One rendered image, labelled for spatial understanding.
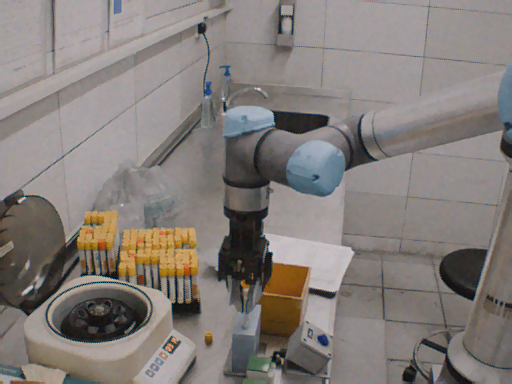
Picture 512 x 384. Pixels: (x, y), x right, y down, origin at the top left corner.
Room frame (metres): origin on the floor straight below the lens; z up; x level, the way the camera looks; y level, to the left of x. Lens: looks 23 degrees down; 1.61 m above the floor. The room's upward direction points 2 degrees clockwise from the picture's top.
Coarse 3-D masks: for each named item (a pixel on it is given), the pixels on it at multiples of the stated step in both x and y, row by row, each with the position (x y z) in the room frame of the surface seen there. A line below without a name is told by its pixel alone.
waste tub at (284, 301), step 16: (272, 272) 1.13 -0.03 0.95; (288, 272) 1.12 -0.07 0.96; (304, 272) 1.12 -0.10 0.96; (272, 288) 1.13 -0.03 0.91; (288, 288) 1.12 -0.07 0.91; (304, 288) 1.03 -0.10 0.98; (272, 304) 1.00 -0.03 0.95; (288, 304) 1.00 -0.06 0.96; (304, 304) 1.04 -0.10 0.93; (272, 320) 1.00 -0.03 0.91; (288, 320) 1.00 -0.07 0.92; (288, 336) 0.99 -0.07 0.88
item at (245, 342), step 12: (252, 312) 0.94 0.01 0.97; (240, 324) 0.90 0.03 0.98; (252, 324) 0.90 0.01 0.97; (240, 336) 0.87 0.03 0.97; (252, 336) 0.86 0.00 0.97; (240, 348) 0.87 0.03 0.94; (252, 348) 0.86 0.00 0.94; (264, 348) 0.94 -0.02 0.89; (228, 360) 0.90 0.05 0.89; (240, 360) 0.87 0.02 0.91; (228, 372) 0.87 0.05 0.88; (240, 372) 0.87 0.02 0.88
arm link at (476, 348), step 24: (504, 72) 0.56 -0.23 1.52; (504, 96) 0.55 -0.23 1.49; (504, 120) 0.54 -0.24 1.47; (504, 144) 0.57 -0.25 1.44; (504, 192) 0.58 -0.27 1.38; (504, 216) 0.56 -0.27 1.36; (504, 240) 0.56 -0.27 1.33; (504, 264) 0.55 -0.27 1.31; (480, 288) 0.58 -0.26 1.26; (504, 288) 0.54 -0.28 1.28; (480, 312) 0.56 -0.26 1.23; (504, 312) 0.54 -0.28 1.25; (456, 336) 0.62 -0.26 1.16; (480, 336) 0.56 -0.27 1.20; (504, 336) 0.54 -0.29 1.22; (456, 360) 0.57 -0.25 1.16; (480, 360) 0.55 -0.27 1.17; (504, 360) 0.54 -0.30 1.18
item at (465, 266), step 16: (448, 256) 1.78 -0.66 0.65; (464, 256) 1.78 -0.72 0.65; (480, 256) 1.78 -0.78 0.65; (448, 272) 1.67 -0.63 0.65; (464, 272) 1.67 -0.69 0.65; (480, 272) 1.67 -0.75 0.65; (464, 288) 1.58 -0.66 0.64; (432, 336) 1.85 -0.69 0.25; (416, 352) 1.74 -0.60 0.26; (416, 368) 1.66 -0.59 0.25
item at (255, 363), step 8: (256, 360) 0.83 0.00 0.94; (264, 360) 0.83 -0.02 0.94; (248, 368) 0.81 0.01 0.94; (256, 368) 0.81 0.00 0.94; (264, 368) 0.81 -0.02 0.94; (272, 368) 0.82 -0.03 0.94; (248, 376) 0.81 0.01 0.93; (256, 376) 0.81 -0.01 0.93; (264, 376) 0.80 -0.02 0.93; (272, 376) 0.81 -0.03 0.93
